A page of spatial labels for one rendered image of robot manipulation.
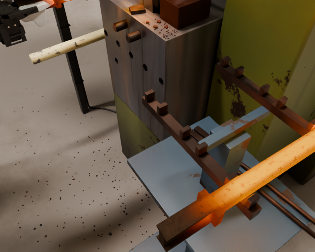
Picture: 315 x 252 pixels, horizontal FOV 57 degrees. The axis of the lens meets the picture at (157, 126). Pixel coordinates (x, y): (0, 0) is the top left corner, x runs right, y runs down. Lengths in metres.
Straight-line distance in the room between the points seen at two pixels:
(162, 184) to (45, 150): 1.13
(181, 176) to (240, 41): 0.42
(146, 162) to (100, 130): 1.03
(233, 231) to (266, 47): 0.47
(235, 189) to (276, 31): 0.46
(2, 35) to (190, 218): 0.62
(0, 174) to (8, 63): 1.04
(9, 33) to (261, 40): 0.64
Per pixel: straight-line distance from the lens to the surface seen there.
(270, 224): 0.77
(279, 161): 0.52
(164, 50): 0.83
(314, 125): 0.61
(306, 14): 0.76
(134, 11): 0.93
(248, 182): 0.48
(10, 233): 1.60
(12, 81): 2.35
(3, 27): 0.81
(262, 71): 0.88
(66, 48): 1.36
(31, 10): 0.81
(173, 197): 0.76
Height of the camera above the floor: 1.35
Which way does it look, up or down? 48 degrees down
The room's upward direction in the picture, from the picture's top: straight up
